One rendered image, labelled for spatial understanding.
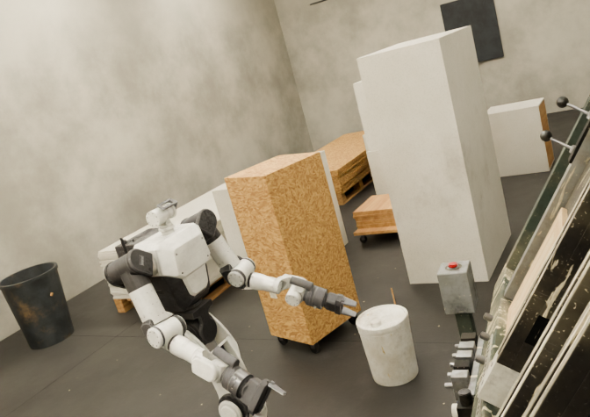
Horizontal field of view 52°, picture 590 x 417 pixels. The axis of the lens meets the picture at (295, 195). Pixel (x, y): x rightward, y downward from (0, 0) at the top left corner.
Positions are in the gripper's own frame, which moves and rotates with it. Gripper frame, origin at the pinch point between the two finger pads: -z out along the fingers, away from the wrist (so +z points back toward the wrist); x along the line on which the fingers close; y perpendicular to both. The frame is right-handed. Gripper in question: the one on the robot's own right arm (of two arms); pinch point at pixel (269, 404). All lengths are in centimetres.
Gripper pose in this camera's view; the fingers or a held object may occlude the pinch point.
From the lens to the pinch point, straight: 209.0
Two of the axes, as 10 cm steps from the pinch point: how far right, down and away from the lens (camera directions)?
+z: -7.8, -3.7, 5.0
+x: 4.3, -9.0, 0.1
